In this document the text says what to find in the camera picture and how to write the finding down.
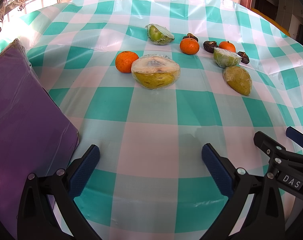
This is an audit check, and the small yellow pear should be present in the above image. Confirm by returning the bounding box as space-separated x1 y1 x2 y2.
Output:
223 66 252 96

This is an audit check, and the dark mushroom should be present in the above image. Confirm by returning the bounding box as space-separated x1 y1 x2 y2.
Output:
182 33 199 42
237 51 250 64
203 41 219 53

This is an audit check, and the green fruit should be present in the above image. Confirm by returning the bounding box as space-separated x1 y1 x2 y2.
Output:
146 24 175 46
213 48 241 68

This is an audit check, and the orange mandarin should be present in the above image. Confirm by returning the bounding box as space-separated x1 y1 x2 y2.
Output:
219 41 236 53
115 51 139 73
180 38 200 55

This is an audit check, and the large cut pear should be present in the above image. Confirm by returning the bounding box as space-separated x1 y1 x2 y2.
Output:
131 55 180 90

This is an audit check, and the purple cardboard box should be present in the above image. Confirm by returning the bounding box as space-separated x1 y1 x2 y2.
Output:
0 40 79 237

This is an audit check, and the yellow chair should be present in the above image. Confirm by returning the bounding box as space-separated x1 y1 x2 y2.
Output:
250 8 290 36

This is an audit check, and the teal checkered plastic tablecloth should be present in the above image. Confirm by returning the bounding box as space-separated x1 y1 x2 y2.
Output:
0 0 303 239

